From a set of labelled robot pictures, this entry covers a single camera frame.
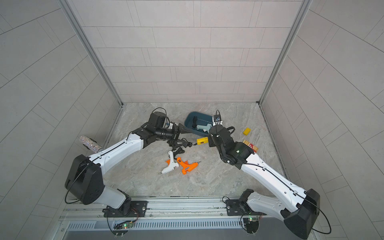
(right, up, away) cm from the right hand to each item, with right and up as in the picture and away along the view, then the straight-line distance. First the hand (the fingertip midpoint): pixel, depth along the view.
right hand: (212, 131), depth 75 cm
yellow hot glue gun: (-5, -5, -1) cm, 7 cm away
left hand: (-10, -2, -1) cm, 11 cm away
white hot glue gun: (-22, -20, +9) cm, 31 cm away
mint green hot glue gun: (-2, -1, +25) cm, 25 cm away
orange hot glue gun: (-14, -21, +8) cm, 26 cm away
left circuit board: (-41, -42, -10) cm, 59 cm away
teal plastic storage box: (-11, +5, +30) cm, 32 cm away
